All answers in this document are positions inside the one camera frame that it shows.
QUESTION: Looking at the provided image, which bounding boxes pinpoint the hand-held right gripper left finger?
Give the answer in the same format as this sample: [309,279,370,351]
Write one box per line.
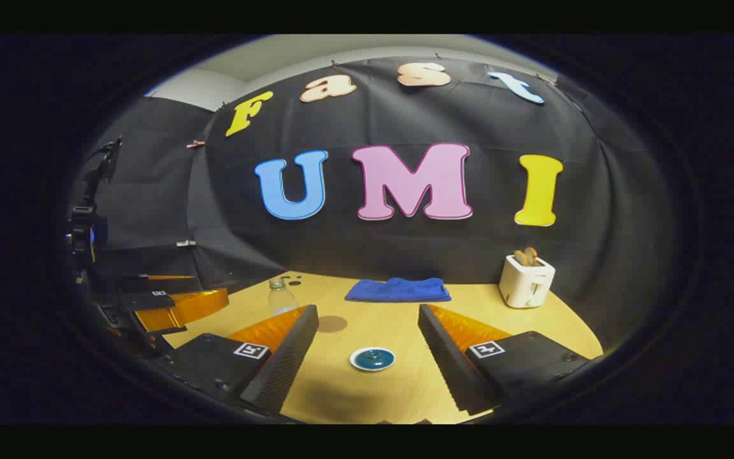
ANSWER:
[155,305,320,415]

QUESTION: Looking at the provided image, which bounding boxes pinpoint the clear plastic water bottle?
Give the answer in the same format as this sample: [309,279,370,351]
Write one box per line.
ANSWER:
[268,277,299,316]

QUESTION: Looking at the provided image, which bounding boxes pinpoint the folded blue towel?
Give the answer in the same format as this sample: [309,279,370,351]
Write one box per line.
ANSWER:
[345,277,452,303]

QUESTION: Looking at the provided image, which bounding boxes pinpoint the white toaster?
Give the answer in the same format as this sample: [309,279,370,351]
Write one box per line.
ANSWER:
[499,254,556,309]

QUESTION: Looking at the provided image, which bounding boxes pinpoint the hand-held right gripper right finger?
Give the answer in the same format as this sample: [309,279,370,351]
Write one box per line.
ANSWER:
[417,303,592,416]

